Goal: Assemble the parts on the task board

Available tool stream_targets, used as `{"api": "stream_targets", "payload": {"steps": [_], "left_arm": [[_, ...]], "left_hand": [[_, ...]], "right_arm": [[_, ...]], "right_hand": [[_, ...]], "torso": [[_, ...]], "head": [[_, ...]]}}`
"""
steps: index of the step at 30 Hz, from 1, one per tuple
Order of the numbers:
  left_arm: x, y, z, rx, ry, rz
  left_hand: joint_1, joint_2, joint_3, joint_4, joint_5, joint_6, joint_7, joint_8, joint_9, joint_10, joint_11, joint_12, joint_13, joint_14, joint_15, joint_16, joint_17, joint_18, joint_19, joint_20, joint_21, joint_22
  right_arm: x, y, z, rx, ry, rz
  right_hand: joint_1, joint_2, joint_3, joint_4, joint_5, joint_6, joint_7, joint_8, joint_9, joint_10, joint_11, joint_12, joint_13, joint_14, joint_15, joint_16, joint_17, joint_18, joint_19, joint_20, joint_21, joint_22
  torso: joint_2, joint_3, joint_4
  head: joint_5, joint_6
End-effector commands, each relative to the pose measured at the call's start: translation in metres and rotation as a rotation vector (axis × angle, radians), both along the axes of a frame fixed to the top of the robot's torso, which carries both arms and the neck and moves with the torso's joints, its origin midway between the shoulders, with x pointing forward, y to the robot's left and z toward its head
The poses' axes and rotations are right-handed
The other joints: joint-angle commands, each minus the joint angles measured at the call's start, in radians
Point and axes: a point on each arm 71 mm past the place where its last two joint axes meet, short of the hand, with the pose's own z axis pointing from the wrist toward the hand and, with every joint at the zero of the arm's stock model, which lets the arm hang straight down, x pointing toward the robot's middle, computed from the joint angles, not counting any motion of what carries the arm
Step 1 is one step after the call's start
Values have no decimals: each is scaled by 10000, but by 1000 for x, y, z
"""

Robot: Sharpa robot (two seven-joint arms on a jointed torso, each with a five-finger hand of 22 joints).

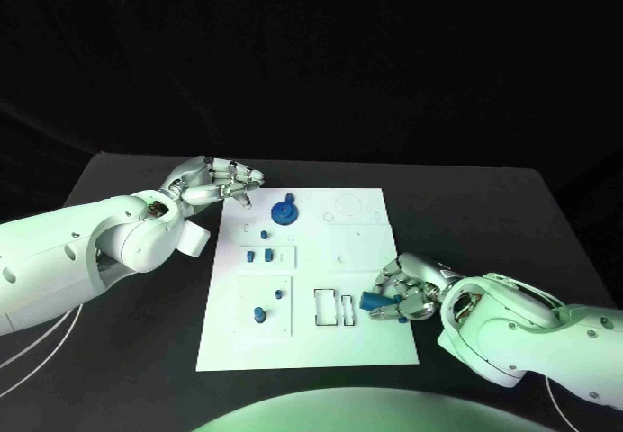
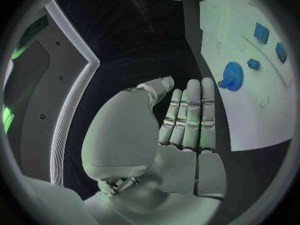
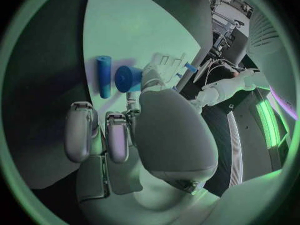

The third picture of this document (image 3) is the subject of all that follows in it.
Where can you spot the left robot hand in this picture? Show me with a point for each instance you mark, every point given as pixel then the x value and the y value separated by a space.
pixel 196 103

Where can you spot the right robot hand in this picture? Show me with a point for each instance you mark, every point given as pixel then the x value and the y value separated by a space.
pixel 173 135

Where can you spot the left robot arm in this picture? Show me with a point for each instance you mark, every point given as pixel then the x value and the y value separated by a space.
pixel 229 86

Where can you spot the white task board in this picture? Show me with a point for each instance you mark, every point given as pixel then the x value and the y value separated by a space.
pixel 131 26

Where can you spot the blue peg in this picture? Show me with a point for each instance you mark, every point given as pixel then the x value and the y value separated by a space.
pixel 190 67
pixel 179 75

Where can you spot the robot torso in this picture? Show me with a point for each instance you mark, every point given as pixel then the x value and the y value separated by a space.
pixel 252 146

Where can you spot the blue gear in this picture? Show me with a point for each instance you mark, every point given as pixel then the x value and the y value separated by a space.
pixel 126 78

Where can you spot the glowing light bar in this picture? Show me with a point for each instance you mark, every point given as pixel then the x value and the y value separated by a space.
pixel 269 123

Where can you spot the workshop rack with equipment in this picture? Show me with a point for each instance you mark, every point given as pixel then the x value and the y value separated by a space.
pixel 225 18

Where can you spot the long blue cylinder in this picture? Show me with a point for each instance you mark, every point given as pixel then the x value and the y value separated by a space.
pixel 104 76

